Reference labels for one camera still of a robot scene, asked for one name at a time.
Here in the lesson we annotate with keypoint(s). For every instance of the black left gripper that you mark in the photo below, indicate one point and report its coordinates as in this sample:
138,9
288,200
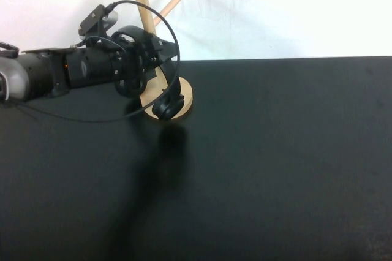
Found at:
101,65

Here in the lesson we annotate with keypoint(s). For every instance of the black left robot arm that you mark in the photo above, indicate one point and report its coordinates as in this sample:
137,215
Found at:
33,71

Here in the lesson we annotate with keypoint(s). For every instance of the black over-ear headphones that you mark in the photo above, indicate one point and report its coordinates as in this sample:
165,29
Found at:
175,86

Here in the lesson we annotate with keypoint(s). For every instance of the wooden branch headphone stand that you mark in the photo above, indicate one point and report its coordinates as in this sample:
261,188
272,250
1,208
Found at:
141,0

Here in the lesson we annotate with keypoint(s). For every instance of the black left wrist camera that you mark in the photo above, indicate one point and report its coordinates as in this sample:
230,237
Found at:
95,20

